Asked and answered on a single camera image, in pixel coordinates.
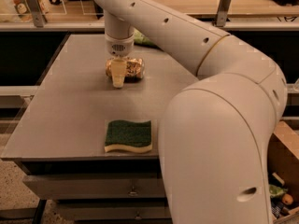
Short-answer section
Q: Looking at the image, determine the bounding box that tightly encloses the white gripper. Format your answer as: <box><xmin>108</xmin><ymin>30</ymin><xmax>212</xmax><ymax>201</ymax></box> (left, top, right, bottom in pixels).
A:
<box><xmin>105</xmin><ymin>35</ymin><xmax>134</xmax><ymax>89</ymax></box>

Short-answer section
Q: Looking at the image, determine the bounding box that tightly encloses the orange patterned drink can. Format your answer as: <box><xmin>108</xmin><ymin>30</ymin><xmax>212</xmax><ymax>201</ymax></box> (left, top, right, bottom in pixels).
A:
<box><xmin>106</xmin><ymin>57</ymin><xmax>145</xmax><ymax>79</ymax></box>

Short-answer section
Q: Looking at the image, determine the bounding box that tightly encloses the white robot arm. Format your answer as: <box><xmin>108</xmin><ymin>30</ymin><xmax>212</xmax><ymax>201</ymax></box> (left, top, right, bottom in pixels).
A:
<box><xmin>94</xmin><ymin>0</ymin><xmax>287</xmax><ymax>224</ymax></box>

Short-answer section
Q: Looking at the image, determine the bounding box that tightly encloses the green chip bag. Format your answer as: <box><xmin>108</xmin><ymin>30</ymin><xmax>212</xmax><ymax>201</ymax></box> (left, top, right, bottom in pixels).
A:
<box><xmin>134</xmin><ymin>30</ymin><xmax>155</xmax><ymax>47</ymax></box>

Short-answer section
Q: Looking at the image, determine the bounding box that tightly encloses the green and yellow sponge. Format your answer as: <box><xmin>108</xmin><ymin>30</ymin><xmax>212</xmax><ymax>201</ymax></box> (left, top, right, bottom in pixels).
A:
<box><xmin>105</xmin><ymin>120</ymin><xmax>152</xmax><ymax>153</ymax></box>

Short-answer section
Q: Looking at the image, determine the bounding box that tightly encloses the white printed bag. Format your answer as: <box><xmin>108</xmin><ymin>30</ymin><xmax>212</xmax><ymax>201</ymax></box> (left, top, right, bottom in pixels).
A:
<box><xmin>0</xmin><ymin>0</ymin><xmax>50</xmax><ymax>23</ymax></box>

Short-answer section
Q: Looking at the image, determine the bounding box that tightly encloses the upper grey drawer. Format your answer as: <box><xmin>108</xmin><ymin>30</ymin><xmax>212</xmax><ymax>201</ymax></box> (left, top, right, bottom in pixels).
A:
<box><xmin>23</xmin><ymin>173</ymin><xmax>165</xmax><ymax>200</ymax></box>

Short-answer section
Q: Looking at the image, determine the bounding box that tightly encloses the grey drawer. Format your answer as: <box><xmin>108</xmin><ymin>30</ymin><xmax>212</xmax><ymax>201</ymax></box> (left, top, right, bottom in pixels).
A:
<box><xmin>57</xmin><ymin>199</ymin><xmax>171</xmax><ymax>221</ymax></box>
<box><xmin>23</xmin><ymin>173</ymin><xmax>165</xmax><ymax>200</ymax></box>

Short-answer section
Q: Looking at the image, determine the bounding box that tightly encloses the lower grey drawer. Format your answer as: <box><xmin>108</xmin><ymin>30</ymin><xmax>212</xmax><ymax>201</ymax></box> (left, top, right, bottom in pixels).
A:
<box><xmin>57</xmin><ymin>199</ymin><xmax>171</xmax><ymax>221</ymax></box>

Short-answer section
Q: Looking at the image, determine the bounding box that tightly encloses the cardboard box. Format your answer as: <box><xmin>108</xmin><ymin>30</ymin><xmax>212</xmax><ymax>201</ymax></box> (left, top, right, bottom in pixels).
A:
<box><xmin>268</xmin><ymin>121</ymin><xmax>299</xmax><ymax>224</ymax></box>

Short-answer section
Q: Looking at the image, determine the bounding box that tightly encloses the green packet in box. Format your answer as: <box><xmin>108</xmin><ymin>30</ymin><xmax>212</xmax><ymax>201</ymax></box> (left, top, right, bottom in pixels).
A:
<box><xmin>269</xmin><ymin>184</ymin><xmax>288</xmax><ymax>199</ymax></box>

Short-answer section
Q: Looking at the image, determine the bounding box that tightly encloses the orange fruit in box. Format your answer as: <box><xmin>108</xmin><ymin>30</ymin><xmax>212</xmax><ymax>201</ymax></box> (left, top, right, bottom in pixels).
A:
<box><xmin>281</xmin><ymin>193</ymin><xmax>293</xmax><ymax>205</ymax></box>

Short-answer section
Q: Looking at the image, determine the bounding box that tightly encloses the left metal bracket post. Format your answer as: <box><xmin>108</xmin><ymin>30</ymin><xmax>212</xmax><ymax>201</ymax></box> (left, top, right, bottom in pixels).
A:
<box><xmin>26</xmin><ymin>0</ymin><xmax>46</xmax><ymax>28</ymax></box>

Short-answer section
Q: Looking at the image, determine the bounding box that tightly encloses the metal bracket post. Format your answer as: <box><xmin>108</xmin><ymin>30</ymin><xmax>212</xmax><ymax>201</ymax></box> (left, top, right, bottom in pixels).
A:
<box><xmin>214</xmin><ymin>0</ymin><xmax>232</xmax><ymax>27</ymax></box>
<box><xmin>26</xmin><ymin>0</ymin><xmax>46</xmax><ymax>28</ymax></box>

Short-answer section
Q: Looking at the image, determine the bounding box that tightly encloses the right metal bracket post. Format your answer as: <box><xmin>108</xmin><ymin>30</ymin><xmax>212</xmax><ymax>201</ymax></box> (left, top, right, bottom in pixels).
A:
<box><xmin>214</xmin><ymin>0</ymin><xmax>232</xmax><ymax>27</ymax></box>

